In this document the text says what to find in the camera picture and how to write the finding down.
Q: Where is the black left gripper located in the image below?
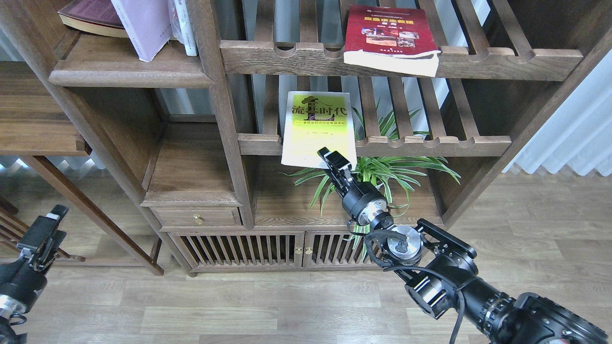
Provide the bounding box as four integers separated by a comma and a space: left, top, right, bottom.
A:
0, 204, 69, 316

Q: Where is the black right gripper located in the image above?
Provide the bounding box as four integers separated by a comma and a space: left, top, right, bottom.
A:
317, 147, 389, 226

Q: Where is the yellow-green paperback book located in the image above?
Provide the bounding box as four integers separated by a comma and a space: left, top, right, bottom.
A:
281, 91, 358, 169

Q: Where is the white and purple book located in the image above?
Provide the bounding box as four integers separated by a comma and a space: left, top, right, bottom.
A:
112, 0, 172, 62

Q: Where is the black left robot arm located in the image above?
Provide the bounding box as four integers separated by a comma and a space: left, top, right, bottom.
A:
0, 204, 69, 344

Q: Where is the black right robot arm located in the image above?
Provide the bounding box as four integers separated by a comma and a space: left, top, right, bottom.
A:
318, 148, 608, 344

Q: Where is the green spider plant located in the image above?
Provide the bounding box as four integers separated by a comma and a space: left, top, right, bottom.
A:
285, 98, 461, 261

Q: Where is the red paperback book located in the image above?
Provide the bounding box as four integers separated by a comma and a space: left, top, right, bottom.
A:
343, 5, 441, 77

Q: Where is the brass drawer knob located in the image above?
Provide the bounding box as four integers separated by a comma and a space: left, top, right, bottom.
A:
193, 214, 204, 225

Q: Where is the dark wooden bookshelf unit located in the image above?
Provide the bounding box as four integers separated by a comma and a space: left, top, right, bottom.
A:
1, 0, 612, 275

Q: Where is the white book in plastic wrap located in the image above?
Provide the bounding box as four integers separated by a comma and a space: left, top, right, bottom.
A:
167, 0, 197, 56

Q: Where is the maroon book with cream pages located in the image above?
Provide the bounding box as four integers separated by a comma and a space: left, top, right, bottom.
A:
57, 0, 128, 38

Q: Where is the white pleated curtain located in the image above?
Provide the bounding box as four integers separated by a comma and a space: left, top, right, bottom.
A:
503, 52, 612, 176

